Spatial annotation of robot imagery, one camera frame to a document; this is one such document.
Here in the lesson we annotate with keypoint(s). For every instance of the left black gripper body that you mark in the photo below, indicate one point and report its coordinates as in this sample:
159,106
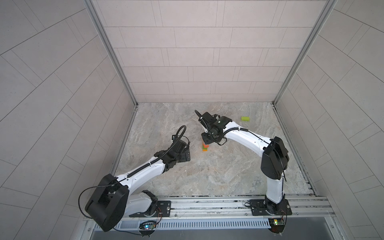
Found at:
182,157

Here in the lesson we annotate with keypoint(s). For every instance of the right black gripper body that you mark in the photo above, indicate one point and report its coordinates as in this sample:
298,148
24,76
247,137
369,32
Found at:
209,137

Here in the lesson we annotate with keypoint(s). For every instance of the lime green wood block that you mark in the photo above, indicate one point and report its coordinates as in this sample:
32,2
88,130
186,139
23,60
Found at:
245,118

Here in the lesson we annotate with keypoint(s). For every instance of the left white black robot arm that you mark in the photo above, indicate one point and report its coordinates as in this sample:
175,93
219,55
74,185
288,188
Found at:
114,197

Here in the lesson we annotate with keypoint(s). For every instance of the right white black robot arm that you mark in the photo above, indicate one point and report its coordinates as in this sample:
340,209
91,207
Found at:
273,153

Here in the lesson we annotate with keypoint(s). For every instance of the left green circuit board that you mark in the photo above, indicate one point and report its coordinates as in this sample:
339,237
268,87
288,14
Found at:
147,228

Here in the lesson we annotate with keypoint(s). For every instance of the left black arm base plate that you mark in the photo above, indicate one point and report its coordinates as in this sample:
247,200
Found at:
163,207

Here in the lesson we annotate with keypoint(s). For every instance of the aluminium mounting rail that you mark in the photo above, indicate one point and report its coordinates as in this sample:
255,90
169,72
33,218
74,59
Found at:
232,207

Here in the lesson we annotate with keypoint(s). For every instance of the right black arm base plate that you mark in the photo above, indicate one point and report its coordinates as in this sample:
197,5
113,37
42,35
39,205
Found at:
266,207

